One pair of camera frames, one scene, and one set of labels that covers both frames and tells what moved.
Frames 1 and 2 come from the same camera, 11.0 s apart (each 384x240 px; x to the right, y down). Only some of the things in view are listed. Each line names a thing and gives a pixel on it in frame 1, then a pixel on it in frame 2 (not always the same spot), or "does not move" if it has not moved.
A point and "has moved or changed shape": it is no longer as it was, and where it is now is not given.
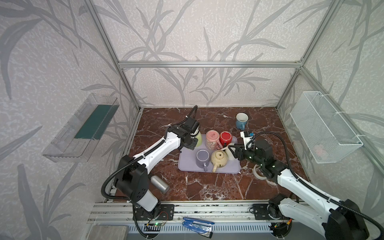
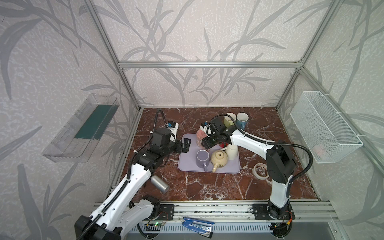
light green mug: x=199 y=138 -> x=228 y=121
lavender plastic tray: x=187 y=164 does not move
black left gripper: x=191 y=141 -> x=182 y=145
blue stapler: x=200 y=227 does not move
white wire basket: x=328 y=137 does not move
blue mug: x=241 y=120 does not move
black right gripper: x=241 y=151 -> x=206 y=142
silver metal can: x=160 y=183 does not move
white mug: x=230 y=155 does not move
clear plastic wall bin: x=76 y=142 does not move
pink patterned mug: x=212 y=140 has moved or changed shape
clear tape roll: x=257 y=175 does not move
